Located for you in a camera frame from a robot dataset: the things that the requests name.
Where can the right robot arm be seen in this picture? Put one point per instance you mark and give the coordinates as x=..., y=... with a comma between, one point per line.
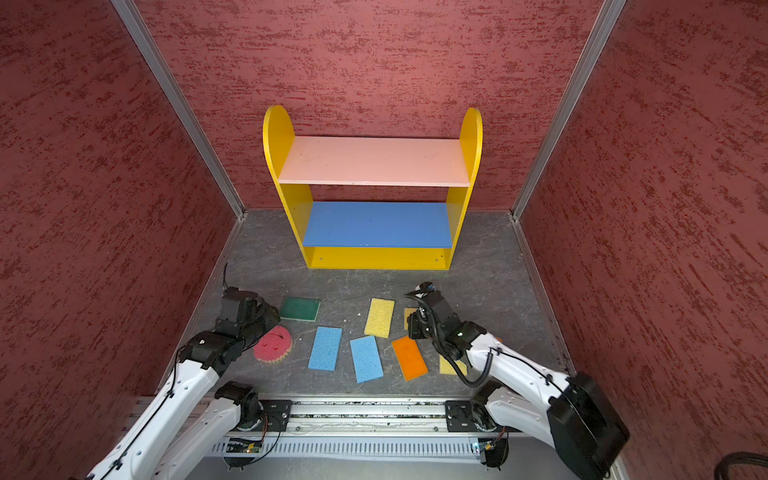
x=571, y=414

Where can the green scouring sponge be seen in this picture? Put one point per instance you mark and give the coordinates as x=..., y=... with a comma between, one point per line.
x=299, y=309

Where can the yellow sponge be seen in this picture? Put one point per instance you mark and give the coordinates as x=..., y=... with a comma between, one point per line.
x=446, y=367
x=379, y=318

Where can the orange sponge centre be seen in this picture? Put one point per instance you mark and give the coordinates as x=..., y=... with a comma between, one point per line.
x=409, y=358

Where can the aluminium mounting rail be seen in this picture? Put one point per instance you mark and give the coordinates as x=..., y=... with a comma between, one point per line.
x=354, y=416

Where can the pink round smiley sponge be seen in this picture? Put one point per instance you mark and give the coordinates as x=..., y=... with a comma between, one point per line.
x=274, y=346

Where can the aluminium corner post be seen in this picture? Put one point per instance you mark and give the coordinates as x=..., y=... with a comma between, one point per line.
x=137, y=28
x=603, y=26

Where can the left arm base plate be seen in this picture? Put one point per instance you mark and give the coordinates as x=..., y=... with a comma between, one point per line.
x=270, y=415

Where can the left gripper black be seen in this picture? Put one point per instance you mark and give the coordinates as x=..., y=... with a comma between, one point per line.
x=271, y=317

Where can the dark yellow scouring pad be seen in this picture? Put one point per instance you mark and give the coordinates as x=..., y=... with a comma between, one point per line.
x=408, y=311

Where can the left electronics board with wires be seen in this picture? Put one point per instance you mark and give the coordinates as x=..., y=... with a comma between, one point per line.
x=243, y=447

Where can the yellow sponge upper left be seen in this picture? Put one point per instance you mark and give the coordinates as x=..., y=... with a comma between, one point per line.
x=379, y=318

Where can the right aluminium corner post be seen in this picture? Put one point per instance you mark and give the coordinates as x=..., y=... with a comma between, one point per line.
x=603, y=26

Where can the right electronics board with wires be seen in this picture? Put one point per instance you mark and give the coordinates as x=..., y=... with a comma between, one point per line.
x=493, y=453

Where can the electronics board with wires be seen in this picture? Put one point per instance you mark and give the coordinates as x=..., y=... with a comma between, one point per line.
x=243, y=447
x=493, y=453

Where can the blue sponge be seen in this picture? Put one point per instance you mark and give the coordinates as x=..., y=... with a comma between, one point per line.
x=325, y=349
x=366, y=359

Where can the left aluminium corner post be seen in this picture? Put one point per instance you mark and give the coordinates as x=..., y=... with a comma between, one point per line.
x=137, y=28

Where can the yellow sponge lower right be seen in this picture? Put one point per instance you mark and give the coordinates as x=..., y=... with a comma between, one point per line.
x=446, y=367

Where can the yellow shelf pink blue boards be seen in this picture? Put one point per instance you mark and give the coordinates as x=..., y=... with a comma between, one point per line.
x=366, y=234

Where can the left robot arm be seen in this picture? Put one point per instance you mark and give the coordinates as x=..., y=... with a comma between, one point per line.
x=157, y=446

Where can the white slotted cable duct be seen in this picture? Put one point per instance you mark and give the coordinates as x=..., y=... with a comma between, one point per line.
x=441, y=449

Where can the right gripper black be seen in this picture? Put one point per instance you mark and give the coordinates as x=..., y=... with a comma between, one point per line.
x=414, y=319

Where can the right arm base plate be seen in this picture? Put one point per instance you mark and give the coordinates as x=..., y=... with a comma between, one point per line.
x=465, y=416

